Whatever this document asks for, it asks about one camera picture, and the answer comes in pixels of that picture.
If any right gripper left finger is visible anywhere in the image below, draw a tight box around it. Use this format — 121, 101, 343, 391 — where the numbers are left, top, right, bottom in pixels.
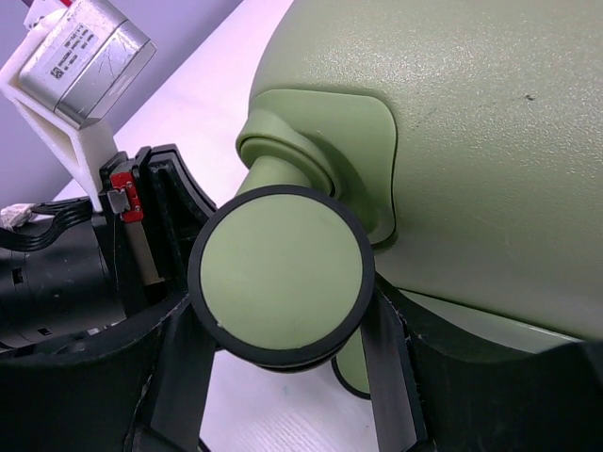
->
1, 293, 215, 451

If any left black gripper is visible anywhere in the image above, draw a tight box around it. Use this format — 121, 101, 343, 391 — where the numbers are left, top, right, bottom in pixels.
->
1, 144, 217, 350

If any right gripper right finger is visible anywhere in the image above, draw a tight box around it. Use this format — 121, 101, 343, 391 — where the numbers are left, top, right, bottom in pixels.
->
362, 278, 602, 451

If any green hard-shell suitcase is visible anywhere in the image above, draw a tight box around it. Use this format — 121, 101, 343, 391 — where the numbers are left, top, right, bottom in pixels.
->
189, 1, 602, 370

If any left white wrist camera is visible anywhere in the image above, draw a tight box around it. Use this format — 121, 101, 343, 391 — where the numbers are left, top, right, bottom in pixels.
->
1, 1, 156, 212

